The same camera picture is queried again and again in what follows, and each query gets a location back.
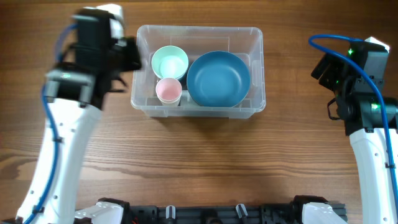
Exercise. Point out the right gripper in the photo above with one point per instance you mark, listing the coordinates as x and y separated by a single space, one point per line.
325 70

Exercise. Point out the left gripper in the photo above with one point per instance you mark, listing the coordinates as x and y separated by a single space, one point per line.
135 59

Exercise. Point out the mint green bowl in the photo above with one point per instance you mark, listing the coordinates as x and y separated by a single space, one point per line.
170 62

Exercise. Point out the pink cup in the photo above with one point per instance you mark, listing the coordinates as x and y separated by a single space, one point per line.
168 89

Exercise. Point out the cream cup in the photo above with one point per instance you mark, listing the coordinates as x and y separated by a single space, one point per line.
170 103

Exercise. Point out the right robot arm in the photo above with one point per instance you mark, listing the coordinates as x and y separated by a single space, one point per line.
370 119

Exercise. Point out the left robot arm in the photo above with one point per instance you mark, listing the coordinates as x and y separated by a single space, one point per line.
70 121

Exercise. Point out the clear plastic storage bin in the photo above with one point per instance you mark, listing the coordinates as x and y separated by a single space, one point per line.
244 42

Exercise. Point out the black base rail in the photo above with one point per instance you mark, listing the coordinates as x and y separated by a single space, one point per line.
217 214

